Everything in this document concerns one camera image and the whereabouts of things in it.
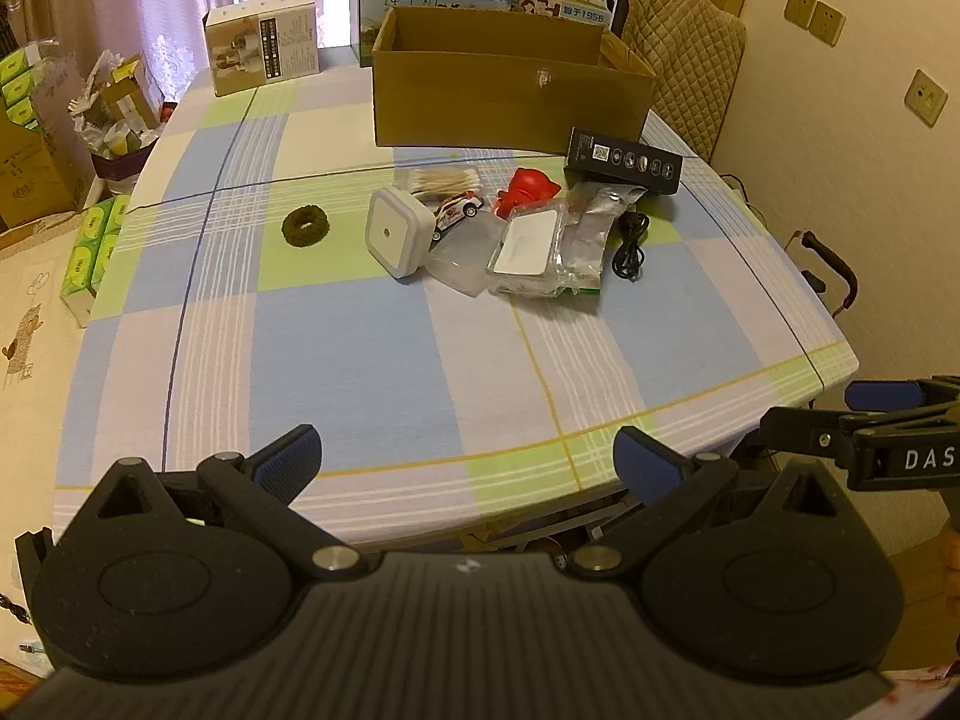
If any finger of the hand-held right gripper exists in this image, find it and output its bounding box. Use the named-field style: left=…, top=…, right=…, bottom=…
left=844, top=373, right=960, bottom=412
left=759, top=406, right=863, bottom=460

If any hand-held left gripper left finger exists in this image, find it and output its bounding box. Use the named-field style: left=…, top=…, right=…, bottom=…
left=56, top=424, right=368, bottom=580

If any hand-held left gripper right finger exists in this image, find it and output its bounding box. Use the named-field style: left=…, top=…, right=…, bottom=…
left=566, top=426, right=875, bottom=580

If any black cable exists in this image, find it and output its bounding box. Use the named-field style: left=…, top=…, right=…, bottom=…
left=610, top=208, right=653, bottom=281

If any silver foil packet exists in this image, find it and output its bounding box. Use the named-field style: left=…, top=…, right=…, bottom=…
left=556, top=184, right=647, bottom=295

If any green ring scrubber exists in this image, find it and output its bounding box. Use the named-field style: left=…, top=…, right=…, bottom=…
left=281, top=204, right=332, bottom=249

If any bagged white device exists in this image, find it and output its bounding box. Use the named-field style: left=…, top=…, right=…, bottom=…
left=485, top=206, right=572, bottom=300

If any white square night light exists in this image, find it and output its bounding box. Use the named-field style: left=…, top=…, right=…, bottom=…
left=365, top=186, right=438, bottom=281

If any clear plastic cup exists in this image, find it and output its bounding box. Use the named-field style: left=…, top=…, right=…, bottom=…
left=426, top=217, right=512, bottom=298

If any red toy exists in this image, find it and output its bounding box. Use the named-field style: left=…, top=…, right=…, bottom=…
left=491, top=167, right=564, bottom=219

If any black product box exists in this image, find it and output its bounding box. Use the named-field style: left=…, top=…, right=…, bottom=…
left=564, top=127, right=684, bottom=197

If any white toy car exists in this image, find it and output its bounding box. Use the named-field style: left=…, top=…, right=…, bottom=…
left=431, top=191, right=487, bottom=242

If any cotton swab box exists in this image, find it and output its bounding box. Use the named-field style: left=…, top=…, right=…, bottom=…
left=405, top=167, right=483, bottom=200

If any beige cartoon print mat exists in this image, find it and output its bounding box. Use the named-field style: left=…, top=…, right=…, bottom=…
left=0, top=225, right=85, bottom=541

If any green tissue pack bundle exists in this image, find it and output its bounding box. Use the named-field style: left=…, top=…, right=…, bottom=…
left=60, top=197, right=134, bottom=328
left=0, top=43, right=59, bottom=128

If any purple storage box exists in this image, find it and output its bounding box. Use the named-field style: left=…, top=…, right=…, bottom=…
left=90, top=136, right=163, bottom=197

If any large brown cardboard box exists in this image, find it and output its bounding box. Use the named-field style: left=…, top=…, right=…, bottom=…
left=0, top=60, right=96, bottom=233

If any beige quilted chair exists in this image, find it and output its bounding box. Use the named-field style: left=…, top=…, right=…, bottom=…
left=622, top=0, right=748, bottom=163

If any small brown carton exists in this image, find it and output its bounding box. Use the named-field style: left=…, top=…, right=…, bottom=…
left=99, top=52, right=163, bottom=130

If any white and brown product box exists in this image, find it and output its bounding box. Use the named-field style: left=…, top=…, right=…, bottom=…
left=205, top=0, right=320, bottom=97

